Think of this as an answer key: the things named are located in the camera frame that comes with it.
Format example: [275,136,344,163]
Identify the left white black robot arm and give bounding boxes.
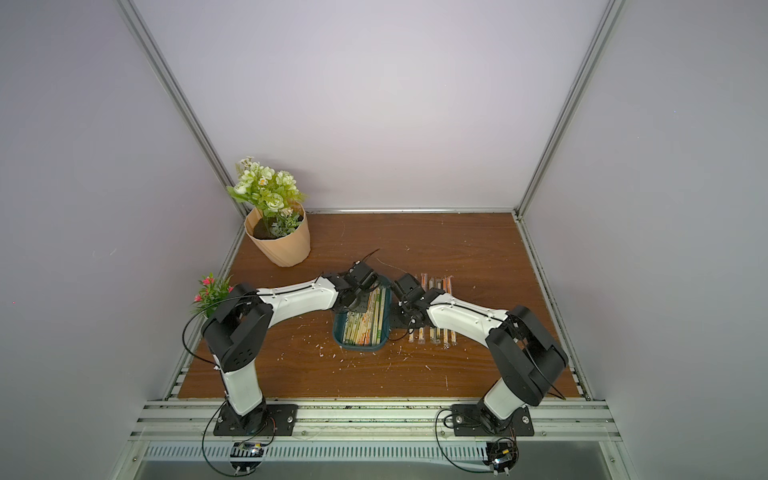
[201,261,379,420]

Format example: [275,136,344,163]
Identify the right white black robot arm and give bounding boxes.
[392,274,569,429]

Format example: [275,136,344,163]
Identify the teal plastic storage box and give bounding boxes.
[332,276,392,351]

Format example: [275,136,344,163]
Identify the wrapped chopsticks pile in box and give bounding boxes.
[342,286,386,347]

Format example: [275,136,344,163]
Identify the large beige ribbed flower pot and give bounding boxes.
[244,204,311,267]

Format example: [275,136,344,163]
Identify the white green artificial flowers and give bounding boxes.
[227,156,306,238]

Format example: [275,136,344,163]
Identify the pink flowered small plant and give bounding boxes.
[192,273,233,318]

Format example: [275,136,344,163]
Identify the right small circuit board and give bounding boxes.
[484,437,520,475]

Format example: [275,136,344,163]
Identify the small circuit board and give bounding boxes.
[484,437,520,475]
[229,442,265,476]

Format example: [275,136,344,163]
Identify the left small circuit board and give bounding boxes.
[229,442,265,476]

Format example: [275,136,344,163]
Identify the right black base cable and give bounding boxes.
[434,409,494,475]

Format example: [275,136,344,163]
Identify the black base cable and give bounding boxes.
[434,409,494,475]
[200,401,278,479]

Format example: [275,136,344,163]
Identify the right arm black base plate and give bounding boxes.
[445,404,535,437]

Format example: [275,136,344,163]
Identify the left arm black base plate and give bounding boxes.
[213,403,299,437]

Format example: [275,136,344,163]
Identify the left black base cable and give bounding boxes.
[200,401,278,479]

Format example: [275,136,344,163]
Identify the aluminium front rail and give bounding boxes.
[129,398,621,442]

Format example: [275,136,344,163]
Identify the aluminium corner frame post left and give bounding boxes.
[116,0,250,214]

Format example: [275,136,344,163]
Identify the aluminium corner frame post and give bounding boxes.
[116,0,250,214]
[515,0,626,220]

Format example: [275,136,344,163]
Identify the white slotted cable duct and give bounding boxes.
[144,441,486,462]

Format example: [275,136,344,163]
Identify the aluminium corner frame post right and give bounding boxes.
[515,0,626,220]

